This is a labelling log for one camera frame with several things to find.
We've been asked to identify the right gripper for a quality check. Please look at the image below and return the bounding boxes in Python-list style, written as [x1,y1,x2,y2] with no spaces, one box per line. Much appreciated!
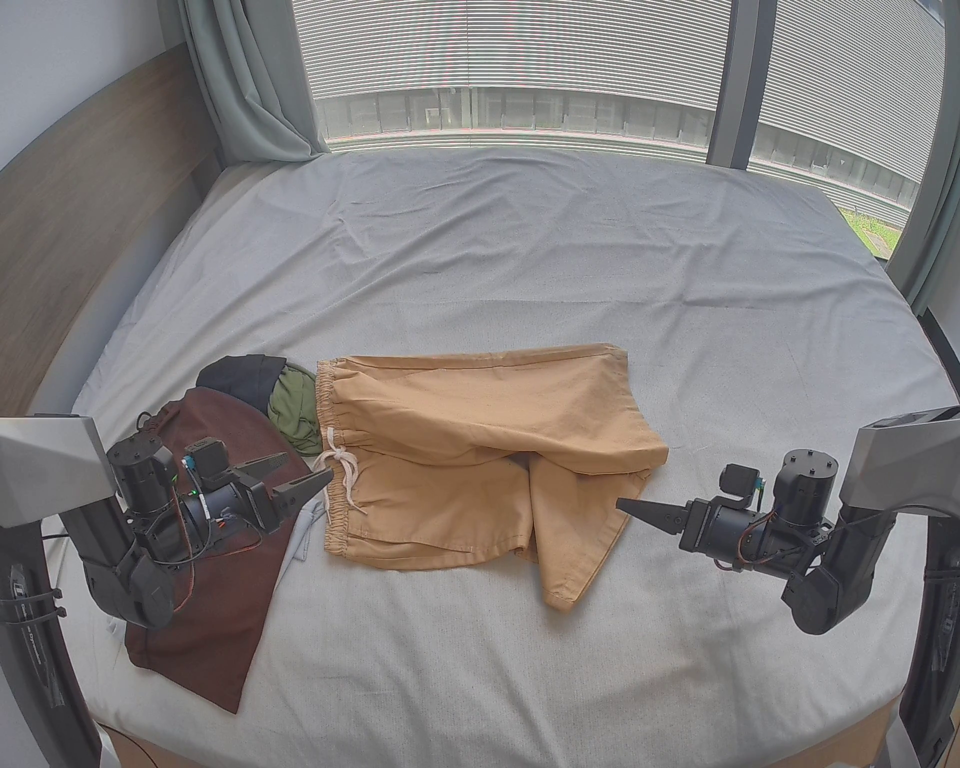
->
[678,498,759,560]

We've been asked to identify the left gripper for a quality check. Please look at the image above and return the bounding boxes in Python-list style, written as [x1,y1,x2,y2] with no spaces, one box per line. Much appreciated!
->
[183,452,334,538]

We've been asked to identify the tan shorts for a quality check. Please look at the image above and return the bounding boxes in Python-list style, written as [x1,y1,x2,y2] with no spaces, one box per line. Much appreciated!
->
[313,342,670,615]

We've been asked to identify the bed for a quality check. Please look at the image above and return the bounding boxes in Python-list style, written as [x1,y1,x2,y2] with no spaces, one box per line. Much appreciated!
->
[0,41,950,768]

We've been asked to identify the white garment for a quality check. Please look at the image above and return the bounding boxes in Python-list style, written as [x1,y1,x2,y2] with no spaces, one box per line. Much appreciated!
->
[273,498,330,595]

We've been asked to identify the green garment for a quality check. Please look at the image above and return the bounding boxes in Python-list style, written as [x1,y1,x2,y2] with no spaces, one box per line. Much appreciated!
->
[266,363,320,456]

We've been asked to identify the black garment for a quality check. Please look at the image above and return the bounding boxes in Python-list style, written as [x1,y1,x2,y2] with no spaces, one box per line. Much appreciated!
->
[196,354,290,415]

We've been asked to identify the brown garment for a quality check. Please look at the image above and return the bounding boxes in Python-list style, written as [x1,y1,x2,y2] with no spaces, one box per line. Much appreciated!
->
[123,384,320,715]

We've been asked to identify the grey-green curtain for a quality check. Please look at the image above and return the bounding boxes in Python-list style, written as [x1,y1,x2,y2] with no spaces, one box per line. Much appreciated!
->
[176,0,331,168]
[903,0,960,316]

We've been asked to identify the window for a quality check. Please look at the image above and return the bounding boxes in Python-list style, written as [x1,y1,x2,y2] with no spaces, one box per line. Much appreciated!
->
[288,0,948,267]

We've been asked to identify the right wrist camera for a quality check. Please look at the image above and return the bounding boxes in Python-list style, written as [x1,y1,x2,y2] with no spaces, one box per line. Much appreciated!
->
[718,463,762,507]

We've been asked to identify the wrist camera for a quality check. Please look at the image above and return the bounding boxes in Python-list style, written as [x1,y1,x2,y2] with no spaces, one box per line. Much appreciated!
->
[718,463,762,507]
[183,440,230,489]

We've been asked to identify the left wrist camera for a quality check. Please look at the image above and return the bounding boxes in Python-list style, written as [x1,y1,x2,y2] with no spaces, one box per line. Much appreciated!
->
[183,440,230,489]

